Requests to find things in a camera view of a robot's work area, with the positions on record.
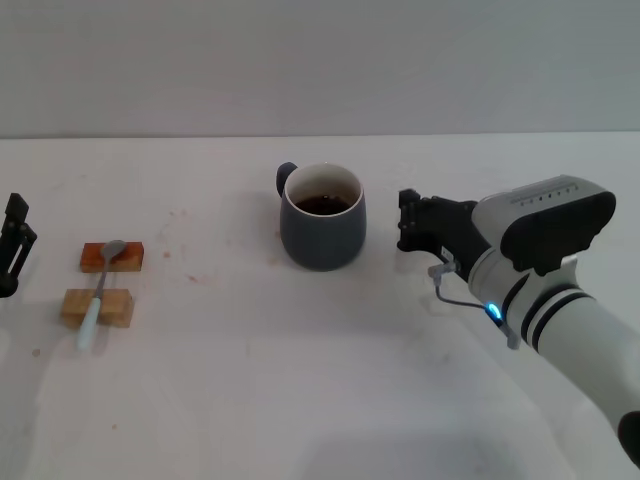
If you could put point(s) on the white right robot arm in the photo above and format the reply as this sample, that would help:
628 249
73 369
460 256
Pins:
575 340

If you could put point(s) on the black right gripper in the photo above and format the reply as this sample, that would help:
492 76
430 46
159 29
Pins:
452 225

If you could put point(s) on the light tan wooden block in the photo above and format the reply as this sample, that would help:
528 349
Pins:
117 307

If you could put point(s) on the reddish brown wooden block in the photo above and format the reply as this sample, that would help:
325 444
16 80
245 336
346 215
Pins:
132 257

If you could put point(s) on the silver black wrist camera box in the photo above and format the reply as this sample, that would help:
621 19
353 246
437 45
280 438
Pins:
560 225

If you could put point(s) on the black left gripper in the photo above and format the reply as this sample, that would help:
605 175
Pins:
7 287

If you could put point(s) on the dark grey ceramic cup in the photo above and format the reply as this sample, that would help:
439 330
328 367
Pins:
320 240

